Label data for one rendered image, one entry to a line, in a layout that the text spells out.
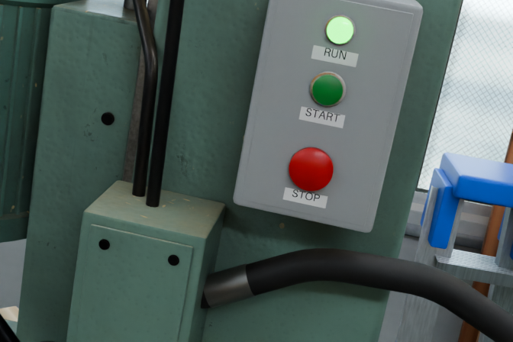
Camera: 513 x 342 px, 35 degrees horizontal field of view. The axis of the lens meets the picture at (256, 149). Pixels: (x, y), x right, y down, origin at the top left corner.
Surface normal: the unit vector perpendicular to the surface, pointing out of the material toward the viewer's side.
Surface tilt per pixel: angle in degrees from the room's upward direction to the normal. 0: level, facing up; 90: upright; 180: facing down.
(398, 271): 53
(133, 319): 90
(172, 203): 0
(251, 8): 90
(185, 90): 90
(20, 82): 90
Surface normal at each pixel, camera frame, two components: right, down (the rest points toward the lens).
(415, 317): -0.11, 0.11
